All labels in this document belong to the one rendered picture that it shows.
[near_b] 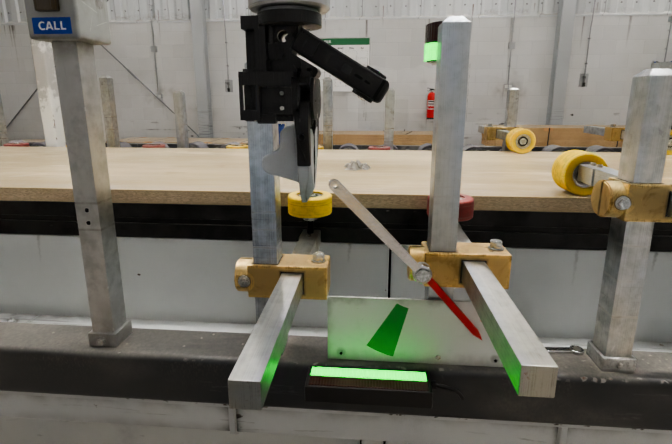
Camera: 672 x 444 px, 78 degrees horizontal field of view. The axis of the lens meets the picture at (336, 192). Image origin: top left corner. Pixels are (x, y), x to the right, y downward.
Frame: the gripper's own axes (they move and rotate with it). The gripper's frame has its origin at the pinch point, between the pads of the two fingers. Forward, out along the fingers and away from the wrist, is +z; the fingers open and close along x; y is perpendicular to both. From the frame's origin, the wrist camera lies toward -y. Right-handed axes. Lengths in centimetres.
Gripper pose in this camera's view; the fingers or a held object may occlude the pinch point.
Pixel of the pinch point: (310, 191)
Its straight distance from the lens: 50.4
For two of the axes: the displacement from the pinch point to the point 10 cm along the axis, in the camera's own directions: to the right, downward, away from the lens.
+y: -10.0, -0.2, 0.8
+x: -0.8, 2.2, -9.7
